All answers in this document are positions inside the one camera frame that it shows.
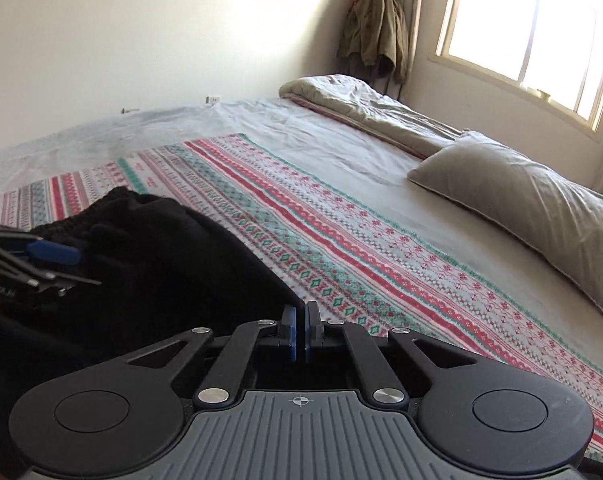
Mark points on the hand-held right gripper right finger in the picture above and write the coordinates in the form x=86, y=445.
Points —
x=311, y=331

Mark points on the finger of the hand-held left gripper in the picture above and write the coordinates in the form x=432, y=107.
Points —
x=66, y=278
x=51, y=252

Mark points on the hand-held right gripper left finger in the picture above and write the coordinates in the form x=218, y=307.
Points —
x=290, y=335

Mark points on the black pants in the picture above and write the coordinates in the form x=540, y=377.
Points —
x=156, y=260

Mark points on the red green patterned blanket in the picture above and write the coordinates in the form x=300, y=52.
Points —
x=361, y=260

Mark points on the beige rumpled duvet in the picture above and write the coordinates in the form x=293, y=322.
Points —
x=361, y=100

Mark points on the grey pillow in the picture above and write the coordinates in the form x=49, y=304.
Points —
x=521, y=200

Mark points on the hanging olive jackets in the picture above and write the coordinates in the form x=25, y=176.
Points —
x=376, y=25

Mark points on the window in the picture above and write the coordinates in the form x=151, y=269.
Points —
x=526, y=20

